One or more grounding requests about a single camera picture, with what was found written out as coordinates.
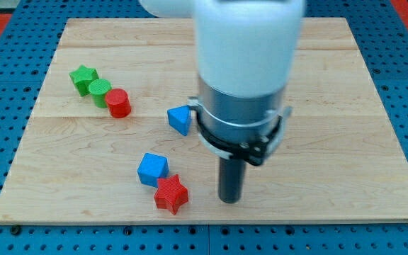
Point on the silver flange with black clamp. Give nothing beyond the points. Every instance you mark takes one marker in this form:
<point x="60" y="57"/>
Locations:
<point x="234" y="127"/>

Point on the green cylinder block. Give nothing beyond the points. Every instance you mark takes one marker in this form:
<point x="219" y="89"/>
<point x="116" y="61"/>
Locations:
<point x="98" y="89"/>

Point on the blue cube block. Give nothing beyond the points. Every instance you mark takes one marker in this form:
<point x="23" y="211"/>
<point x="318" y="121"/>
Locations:
<point x="151" y="168"/>

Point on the red star block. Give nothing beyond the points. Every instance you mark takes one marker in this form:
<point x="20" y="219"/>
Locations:
<point x="171" y="194"/>

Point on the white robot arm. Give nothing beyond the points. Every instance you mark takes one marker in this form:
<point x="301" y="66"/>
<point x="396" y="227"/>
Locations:
<point x="244" y="53"/>

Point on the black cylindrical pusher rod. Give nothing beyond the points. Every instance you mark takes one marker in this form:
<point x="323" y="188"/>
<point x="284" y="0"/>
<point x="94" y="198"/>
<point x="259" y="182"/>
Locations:
<point x="231" y="179"/>

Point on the blue triangle block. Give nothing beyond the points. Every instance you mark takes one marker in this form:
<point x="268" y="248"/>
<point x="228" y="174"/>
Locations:
<point x="179" y="118"/>

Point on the wooden board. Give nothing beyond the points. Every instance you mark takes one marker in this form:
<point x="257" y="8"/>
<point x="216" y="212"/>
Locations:
<point x="339" y="162"/>

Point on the red cylinder block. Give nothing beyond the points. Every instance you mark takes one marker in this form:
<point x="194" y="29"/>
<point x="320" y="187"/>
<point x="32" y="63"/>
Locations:
<point x="118" y="103"/>

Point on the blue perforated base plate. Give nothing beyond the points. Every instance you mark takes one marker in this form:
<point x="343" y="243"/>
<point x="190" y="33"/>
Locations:
<point x="26" y="49"/>

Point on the green star block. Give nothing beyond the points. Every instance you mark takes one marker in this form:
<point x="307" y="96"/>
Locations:
<point x="82" y="77"/>

